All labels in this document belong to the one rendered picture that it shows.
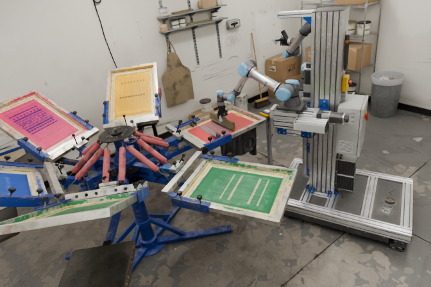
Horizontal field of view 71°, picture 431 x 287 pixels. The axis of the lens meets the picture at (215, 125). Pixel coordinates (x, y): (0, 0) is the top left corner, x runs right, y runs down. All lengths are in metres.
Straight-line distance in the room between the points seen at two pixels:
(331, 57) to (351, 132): 0.69
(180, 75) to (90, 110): 1.48
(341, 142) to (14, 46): 3.81
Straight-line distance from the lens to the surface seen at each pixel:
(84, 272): 2.10
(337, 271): 3.07
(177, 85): 5.10
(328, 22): 2.72
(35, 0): 4.45
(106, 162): 2.54
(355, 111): 2.85
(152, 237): 3.33
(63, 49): 4.50
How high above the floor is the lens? 2.39
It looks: 26 degrees down
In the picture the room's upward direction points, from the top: 8 degrees counter-clockwise
